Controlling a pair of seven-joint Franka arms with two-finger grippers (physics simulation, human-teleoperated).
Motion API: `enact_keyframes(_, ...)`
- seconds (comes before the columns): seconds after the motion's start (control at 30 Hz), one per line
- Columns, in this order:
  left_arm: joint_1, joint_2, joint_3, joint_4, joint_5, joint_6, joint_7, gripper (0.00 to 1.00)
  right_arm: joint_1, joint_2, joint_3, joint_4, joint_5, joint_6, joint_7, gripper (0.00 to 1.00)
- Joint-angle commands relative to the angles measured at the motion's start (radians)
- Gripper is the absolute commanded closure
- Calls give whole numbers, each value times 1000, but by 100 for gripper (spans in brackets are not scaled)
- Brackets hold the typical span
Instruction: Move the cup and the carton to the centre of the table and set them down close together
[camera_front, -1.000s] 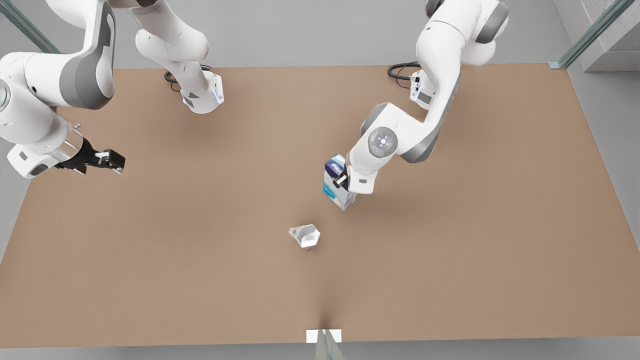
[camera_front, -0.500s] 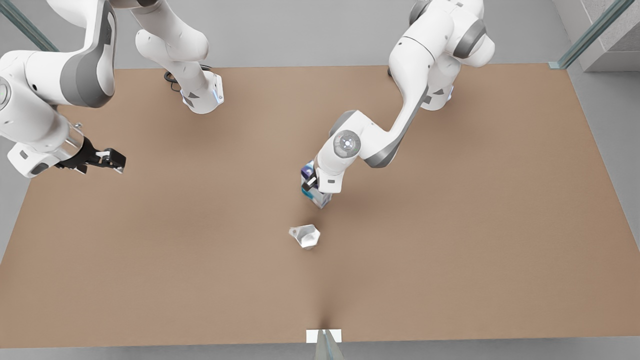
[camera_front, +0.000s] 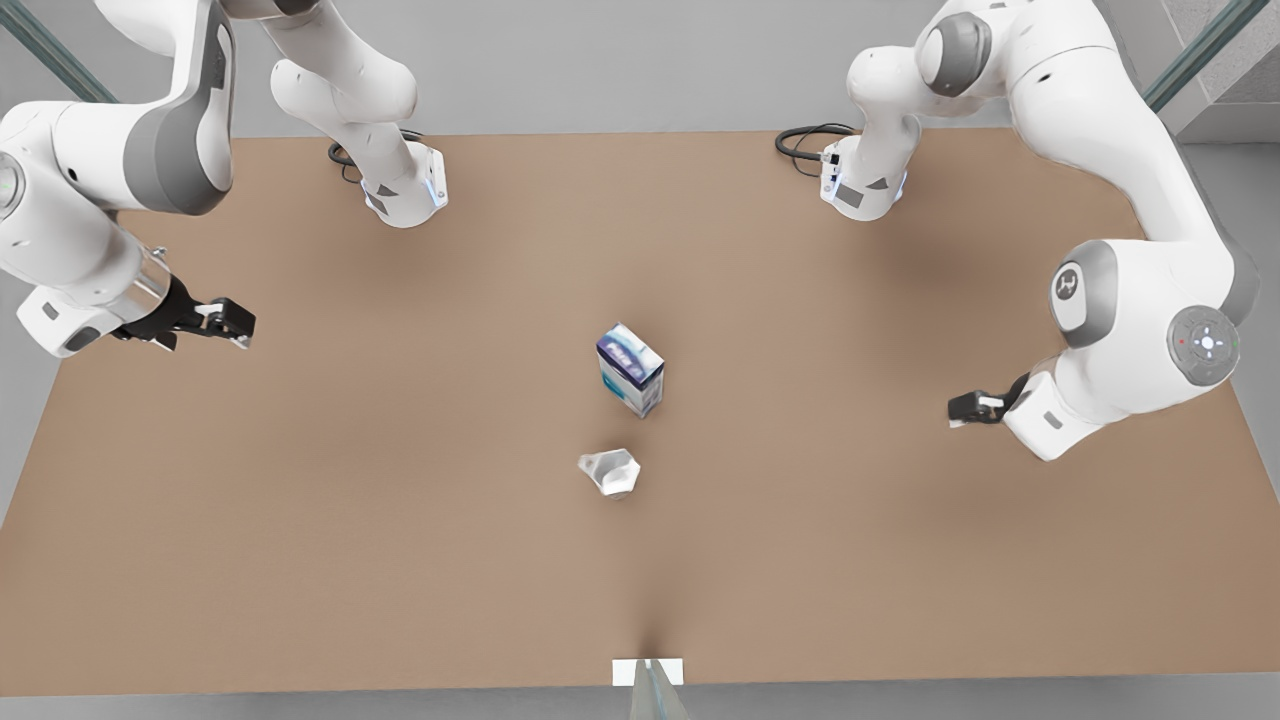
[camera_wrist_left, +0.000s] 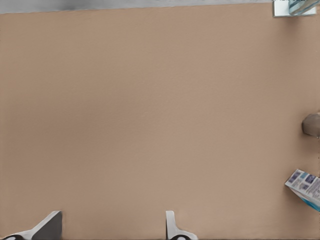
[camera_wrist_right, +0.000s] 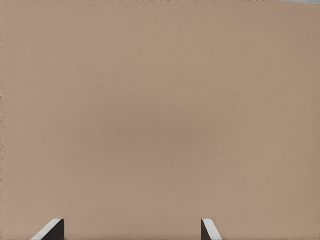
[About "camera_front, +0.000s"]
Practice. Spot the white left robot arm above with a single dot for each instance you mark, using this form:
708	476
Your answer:
1100	130

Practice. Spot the small white cup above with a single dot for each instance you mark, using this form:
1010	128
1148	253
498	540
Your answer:
611	472

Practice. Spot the silver frame post with foot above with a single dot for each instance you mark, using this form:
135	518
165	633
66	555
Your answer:
655	690

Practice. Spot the purple and white carton box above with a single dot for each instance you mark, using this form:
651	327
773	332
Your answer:
631	370

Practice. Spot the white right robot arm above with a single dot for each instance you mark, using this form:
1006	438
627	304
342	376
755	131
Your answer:
90	150

